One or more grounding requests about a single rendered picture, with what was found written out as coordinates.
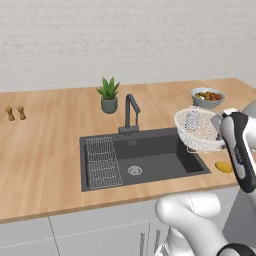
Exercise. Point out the yellow mango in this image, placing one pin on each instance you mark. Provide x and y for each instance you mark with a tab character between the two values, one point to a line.
224	167

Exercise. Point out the dark grey sink faucet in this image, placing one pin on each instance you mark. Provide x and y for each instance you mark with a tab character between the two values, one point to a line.
128	115

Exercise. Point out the brown and orange fruit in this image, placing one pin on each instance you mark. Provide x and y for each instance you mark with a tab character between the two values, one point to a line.
209	96

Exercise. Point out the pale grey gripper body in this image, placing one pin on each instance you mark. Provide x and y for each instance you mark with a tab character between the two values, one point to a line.
217	124

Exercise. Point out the pale blue bowl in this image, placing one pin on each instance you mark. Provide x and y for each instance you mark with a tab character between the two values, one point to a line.
205	101

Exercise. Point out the small wooden shaker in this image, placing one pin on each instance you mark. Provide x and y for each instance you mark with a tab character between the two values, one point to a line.
21	113
10	114

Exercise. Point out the grey drawer front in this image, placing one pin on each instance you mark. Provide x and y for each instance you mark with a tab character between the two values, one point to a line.
23	231
26	250

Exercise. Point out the dark grey sink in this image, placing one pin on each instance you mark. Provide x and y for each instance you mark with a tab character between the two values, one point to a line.
156	160

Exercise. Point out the green plant in grey pot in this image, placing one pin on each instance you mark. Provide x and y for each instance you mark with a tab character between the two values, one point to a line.
109	96

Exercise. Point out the dark grey dishwasher front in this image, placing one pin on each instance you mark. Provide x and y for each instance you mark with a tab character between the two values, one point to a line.
240	220

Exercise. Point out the grey panel under sink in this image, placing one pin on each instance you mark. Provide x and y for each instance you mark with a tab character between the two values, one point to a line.
100	220

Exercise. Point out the grey cupboard door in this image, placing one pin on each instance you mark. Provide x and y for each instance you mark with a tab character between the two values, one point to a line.
100	245
161	241

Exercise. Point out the white mesh colander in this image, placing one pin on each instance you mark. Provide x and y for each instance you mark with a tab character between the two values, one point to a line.
195	130

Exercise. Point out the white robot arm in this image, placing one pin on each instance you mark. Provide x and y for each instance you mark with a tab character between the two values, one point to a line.
190	213

